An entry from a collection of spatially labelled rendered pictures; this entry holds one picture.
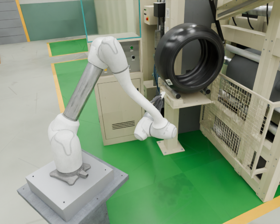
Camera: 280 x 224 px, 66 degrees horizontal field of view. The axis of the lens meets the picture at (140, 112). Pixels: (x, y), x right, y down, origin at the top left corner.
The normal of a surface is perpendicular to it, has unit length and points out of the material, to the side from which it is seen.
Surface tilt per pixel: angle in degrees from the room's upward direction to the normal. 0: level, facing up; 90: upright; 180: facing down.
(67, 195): 3
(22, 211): 0
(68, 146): 68
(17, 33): 90
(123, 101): 90
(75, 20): 90
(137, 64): 90
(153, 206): 0
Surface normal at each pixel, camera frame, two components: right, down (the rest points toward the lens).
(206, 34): 0.29, 0.30
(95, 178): 0.00, -0.88
